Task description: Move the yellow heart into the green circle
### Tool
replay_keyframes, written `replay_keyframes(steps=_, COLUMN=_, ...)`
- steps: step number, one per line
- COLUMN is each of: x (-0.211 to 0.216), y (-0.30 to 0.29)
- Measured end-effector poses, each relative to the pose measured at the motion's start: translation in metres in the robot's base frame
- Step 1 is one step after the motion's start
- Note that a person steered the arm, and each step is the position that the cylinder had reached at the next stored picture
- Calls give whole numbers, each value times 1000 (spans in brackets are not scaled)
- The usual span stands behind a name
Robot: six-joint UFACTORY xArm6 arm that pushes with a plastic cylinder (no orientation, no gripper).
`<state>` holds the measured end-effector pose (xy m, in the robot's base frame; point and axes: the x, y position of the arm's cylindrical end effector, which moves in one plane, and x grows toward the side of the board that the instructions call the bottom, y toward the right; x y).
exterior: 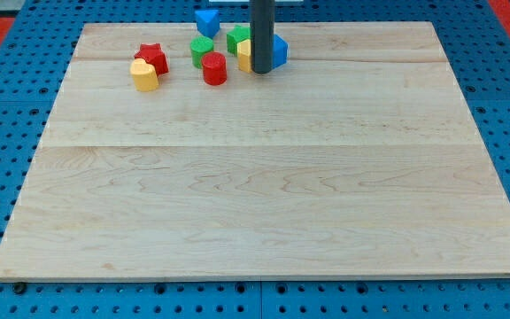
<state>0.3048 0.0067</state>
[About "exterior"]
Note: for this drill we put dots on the yellow heart block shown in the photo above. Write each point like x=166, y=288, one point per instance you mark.
x=144, y=75

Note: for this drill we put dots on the light wooden board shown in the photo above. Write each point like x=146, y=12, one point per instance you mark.
x=358, y=159

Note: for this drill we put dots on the red cylinder block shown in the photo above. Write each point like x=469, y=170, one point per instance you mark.
x=214, y=66

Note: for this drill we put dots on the yellow pentagon block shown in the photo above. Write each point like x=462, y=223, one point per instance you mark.
x=243, y=51

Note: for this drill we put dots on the blue cube block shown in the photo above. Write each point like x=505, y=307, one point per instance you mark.
x=280, y=51

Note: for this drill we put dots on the green star block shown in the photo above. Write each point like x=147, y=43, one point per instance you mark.
x=236, y=35

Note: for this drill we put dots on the green cylinder block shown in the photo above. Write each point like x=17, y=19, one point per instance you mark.
x=199, y=46

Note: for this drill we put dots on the blue triangle block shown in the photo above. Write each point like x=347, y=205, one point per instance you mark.
x=208, y=22

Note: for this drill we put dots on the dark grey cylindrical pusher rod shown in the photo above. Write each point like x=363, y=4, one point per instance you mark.
x=262, y=35

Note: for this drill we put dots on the red star block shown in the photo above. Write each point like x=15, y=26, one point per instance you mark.
x=152, y=54

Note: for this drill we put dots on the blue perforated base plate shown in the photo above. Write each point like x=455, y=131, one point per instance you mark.
x=33, y=60

